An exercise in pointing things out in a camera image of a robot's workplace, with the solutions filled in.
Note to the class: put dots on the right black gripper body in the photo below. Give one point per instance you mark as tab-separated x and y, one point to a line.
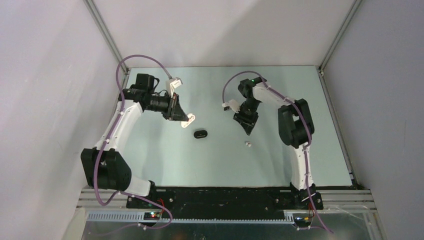
250	105

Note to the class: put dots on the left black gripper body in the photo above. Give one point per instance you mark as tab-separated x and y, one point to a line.
168	114

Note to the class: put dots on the white earbud charging case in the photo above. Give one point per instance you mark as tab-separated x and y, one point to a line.
191	118

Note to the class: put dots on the black earbud charging case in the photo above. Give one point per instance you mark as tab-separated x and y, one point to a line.
200	134

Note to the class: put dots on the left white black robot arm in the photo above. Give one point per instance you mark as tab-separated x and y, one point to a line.
104	165

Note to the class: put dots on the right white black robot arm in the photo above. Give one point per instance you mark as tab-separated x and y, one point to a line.
295	126

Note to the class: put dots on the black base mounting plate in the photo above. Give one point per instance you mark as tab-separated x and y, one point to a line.
232	203

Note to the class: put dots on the left controller board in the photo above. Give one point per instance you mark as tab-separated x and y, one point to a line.
152	216

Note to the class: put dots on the controller board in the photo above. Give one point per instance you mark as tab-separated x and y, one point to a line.
152	216
303	223

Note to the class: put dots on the right controller board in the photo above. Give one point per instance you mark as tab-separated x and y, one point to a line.
303	223

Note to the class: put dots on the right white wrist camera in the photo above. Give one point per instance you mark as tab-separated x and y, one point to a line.
231	105

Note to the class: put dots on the aluminium frame rail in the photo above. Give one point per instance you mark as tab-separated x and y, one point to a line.
126	208

